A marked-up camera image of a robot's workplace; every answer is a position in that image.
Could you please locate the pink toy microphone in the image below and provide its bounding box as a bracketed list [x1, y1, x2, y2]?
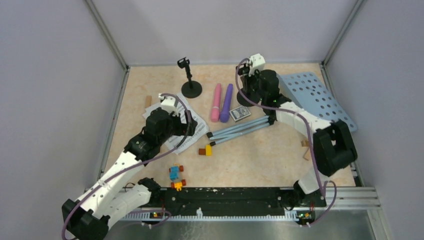
[210, 83, 222, 123]

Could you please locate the wooden block right side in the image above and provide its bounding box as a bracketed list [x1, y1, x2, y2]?
[303, 148, 312, 161]

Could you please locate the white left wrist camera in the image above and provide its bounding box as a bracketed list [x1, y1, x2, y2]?
[158, 93, 180, 117]

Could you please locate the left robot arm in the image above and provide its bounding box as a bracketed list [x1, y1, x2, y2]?
[61, 107, 198, 240]

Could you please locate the wooden block far left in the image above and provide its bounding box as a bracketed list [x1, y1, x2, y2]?
[144, 95, 152, 109]

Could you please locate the yellow wooden block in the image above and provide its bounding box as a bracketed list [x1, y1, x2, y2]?
[205, 144, 212, 156]

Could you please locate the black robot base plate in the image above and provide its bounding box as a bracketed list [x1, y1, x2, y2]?
[142, 187, 327, 217]

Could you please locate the blue playing card box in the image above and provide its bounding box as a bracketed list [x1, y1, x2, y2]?
[229, 105, 251, 122]

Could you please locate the purple toy microphone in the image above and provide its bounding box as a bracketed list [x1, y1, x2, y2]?
[219, 83, 234, 123]

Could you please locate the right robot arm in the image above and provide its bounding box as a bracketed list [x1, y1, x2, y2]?
[235, 63, 358, 206]

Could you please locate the black microphone stand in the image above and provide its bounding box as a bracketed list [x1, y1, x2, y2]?
[177, 57, 203, 99]
[236, 87, 261, 107]

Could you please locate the light blue music stand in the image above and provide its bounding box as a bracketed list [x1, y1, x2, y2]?
[206, 72, 358, 146]

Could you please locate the blue toy brick car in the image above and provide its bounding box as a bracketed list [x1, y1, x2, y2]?
[168, 164, 187, 192]

